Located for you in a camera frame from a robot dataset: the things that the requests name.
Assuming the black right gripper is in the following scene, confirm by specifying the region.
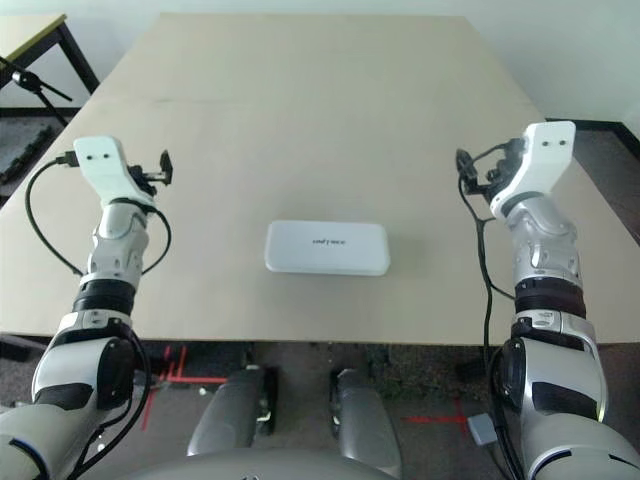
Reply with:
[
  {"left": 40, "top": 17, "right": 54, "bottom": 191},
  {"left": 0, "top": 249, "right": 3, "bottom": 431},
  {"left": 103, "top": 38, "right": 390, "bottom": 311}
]
[{"left": 453, "top": 138, "right": 525, "bottom": 198}]

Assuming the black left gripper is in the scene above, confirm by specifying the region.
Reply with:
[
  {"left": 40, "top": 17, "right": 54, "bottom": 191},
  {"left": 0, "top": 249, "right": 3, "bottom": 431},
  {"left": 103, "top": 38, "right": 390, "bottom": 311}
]
[{"left": 129, "top": 150, "right": 175, "bottom": 197}]

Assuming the white plastic pencil case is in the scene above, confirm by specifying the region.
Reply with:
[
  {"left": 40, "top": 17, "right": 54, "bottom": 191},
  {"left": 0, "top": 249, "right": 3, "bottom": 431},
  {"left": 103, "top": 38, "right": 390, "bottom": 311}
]
[{"left": 264, "top": 220, "right": 392, "bottom": 278}]

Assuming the black tripod stand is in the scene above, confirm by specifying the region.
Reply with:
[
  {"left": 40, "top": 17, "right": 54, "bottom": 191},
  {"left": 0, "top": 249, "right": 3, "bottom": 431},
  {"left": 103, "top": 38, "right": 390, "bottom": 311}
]
[{"left": 0, "top": 53, "right": 74, "bottom": 127}]

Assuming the black table foot bar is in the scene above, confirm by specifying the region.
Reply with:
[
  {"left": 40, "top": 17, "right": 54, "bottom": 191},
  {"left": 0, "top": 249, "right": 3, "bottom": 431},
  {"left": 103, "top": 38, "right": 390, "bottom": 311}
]
[{"left": 0, "top": 335, "right": 34, "bottom": 363}]

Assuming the grey left robot leg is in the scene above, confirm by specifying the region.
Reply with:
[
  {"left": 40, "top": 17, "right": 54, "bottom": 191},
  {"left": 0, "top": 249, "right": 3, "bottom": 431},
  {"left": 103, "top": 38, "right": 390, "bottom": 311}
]
[{"left": 186, "top": 366, "right": 282, "bottom": 457}]

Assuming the grey robot leg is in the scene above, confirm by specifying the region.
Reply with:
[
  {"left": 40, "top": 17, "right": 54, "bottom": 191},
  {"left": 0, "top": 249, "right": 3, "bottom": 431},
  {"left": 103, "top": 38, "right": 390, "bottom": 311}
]
[
  {"left": 186, "top": 366, "right": 282, "bottom": 457},
  {"left": 329, "top": 368, "right": 404, "bottom": 477}
]

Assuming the grey foot pedal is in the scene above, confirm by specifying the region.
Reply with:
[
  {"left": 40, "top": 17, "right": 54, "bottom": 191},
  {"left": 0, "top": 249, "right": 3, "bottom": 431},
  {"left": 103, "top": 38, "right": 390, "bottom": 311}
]
[{"left": 466, "top": 413, "right": 499, "bottom": 446}]

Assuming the grey right robot leg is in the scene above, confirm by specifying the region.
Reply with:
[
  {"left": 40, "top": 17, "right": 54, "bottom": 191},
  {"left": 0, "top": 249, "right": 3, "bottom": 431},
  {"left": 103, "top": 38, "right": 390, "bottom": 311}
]
[{"left": 329, "top": 368, "right": 404, "bottom": 477}]

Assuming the grey robot torso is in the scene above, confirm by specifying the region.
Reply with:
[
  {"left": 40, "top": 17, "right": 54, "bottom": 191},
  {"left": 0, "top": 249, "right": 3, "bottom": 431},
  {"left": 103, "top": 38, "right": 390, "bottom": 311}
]
[{"left": 111, "top": 446, "right": 402, "bottom": 480}]

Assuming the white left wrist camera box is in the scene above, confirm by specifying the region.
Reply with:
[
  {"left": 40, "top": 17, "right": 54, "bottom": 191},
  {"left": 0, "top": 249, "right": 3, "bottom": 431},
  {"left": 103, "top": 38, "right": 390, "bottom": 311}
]
[{"left": 71, "top": 134, "right": 157, "bottom": 207}]

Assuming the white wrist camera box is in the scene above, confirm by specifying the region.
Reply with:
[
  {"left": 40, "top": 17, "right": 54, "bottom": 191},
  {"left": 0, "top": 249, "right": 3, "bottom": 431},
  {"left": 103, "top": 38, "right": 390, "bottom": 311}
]
[
  {"left": 71, "top": 134, "right": 157, "bottom": 207},
  {"left": 489, "top": 120, "right": 578, "bottom": 222}
]

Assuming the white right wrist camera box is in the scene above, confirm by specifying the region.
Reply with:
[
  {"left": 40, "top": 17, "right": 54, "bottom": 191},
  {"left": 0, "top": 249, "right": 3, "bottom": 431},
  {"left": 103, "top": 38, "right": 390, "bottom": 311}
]
[{"left": 489, "top": 120, "right": 578, "bottom": 222}]

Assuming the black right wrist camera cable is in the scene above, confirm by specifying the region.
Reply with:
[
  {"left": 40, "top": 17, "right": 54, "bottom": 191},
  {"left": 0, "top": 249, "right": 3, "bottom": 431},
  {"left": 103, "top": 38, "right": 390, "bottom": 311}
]
[{"left": 453, "top": 146, "right": 527, "bottom": 480}]

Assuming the wood side table black frame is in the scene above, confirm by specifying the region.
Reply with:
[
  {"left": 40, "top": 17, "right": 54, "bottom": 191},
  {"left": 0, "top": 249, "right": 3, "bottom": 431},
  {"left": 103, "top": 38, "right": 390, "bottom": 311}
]
[{"left": 0, "top": 13, "right": 100, "bottom": 109}]

